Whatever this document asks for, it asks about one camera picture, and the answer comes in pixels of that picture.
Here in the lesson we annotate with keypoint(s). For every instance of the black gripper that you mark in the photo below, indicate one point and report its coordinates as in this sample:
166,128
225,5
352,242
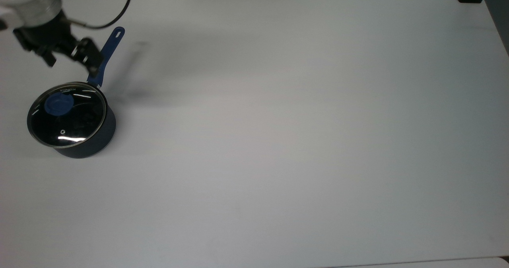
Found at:
45,35

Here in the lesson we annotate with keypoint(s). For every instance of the glass lid with blue knob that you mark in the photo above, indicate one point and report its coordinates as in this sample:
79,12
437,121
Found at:
67,115

